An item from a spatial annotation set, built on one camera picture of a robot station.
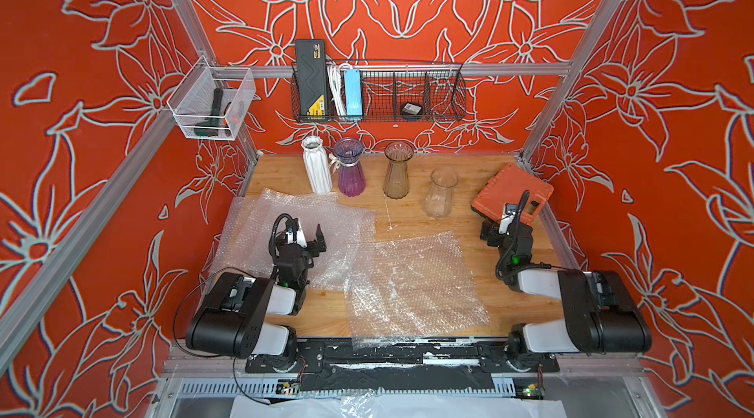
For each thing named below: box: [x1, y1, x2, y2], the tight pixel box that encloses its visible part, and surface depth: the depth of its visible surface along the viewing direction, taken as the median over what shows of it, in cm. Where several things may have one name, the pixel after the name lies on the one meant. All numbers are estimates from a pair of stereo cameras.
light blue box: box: [343, 68, 364, 117], surface depth 91 cm
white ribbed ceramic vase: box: [301, 135, 333, 194], surface depth 97 cm
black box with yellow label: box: [295, 39, 327, 118], surface depth 89 cm
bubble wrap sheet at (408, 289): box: [344, 231, 490, 352], surface depth 85 cm
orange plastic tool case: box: [471, 162, 555, 225], surface depth 102 cm
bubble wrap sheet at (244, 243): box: [209, 188, 377, 292], surface depth 97 cm
